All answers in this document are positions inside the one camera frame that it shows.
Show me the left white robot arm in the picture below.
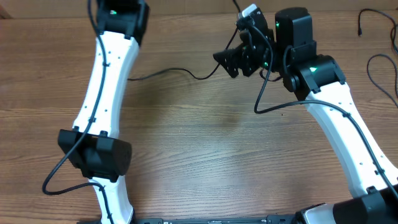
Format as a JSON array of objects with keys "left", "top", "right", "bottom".
[{"left": 58, "top": 1, "right": 149, "bottom": 223}]

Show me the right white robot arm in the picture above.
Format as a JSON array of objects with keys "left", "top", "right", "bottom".
[{"left": 213, "top": 5, "right": 397, "bottom": 224}]

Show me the black cable with silver plug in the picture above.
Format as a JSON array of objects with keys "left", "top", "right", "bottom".
[{"left": 127, "top": 0, "right": 243, "bottom": 82}]

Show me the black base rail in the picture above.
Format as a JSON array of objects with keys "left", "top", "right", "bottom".
[{"left": 130, "top": 215, "right": 300, "bottom": 224}]

